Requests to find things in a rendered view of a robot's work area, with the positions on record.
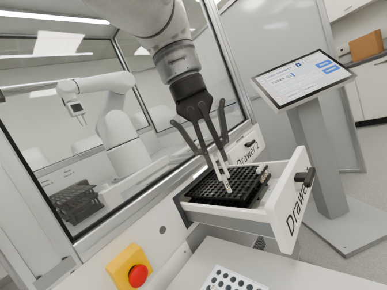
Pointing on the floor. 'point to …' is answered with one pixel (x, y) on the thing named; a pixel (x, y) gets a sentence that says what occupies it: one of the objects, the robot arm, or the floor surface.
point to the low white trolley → (263, 270)
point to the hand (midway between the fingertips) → (218, 164)
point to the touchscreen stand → (333, 190)
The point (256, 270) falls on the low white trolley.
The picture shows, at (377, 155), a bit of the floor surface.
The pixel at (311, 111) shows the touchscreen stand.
